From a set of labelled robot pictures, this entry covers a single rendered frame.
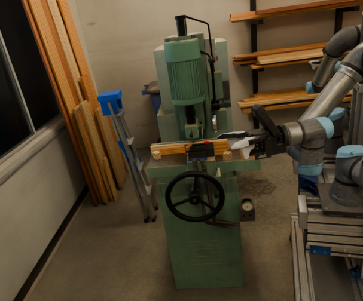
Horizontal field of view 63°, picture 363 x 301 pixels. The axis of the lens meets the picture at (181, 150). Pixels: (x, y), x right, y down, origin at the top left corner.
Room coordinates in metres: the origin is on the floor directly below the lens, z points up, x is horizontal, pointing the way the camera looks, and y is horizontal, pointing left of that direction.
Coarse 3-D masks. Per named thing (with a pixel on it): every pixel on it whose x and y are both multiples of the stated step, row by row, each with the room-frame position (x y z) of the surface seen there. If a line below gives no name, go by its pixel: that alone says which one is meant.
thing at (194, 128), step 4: (196, 120) 1.60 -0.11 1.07; (188, 124) 1.54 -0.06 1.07; (192, 124) 1.53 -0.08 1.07; (196, 124) 1.52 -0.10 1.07; (188, 128) 1.50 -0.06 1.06; (192, 128) 1.50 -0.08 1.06; (196, 128) 1.50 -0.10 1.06; (188, 132) 1.50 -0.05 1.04; (196, 132) 1.50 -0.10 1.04; (188, 136) 1.50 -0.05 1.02; (196, 136) 1.50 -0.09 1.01
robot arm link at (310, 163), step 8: (296, 152) 0.90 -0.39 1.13; (304, 152) 0.85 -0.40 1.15; (312, 152) 0.84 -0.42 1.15; (320, 152) 0.84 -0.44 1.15; (296, 160) 0.90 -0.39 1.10; (304, 160) 0.85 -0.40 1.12; (312, 160) 0.84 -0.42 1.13; (320, 160) 0.84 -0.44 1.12; (304, 168) 0.85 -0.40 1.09; (312, 168) 0.84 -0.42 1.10; (320, 168) 0.84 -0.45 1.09
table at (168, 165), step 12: (168, 156) 1.53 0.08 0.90; (180, 156) 1.51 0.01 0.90; (216, 156) 1.44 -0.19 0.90; (240, 156) 1.40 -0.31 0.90; (156, 168) 1.41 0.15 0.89; (168, 168) 1.40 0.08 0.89; (180, 168) 1.40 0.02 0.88; (216, 168) 1.36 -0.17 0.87; (228, 168) 1.36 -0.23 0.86; (240, 168) 1.35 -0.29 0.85; (252, 168) 1.35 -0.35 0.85; (192, 180) 1.29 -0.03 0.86
